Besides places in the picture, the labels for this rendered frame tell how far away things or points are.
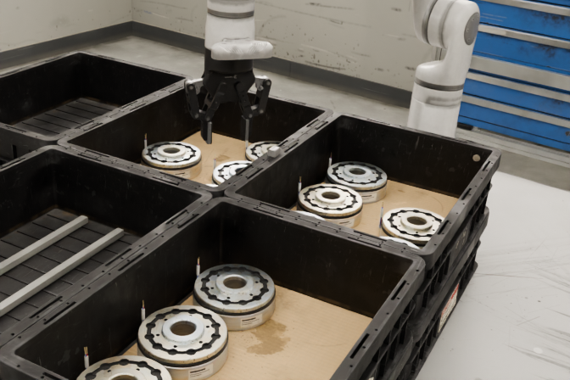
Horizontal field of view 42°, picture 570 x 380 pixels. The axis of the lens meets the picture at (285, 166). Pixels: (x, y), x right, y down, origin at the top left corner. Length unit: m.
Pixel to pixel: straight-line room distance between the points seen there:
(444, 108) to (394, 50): 2.76
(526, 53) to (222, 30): 2.01
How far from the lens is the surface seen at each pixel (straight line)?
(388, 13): 4.14
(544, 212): 1.63
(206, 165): 1.34
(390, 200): 1.27
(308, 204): 1.16
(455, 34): 1.36
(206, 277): 0.98
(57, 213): 1.21
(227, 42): 1.10
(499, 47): 3.02
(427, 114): 1.42
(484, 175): 1.17
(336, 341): 0.93
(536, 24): 2.96
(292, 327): 0.95
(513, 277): 1.38
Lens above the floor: 1.40
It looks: 25 degrees down
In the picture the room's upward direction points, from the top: 4 degrees clockwise
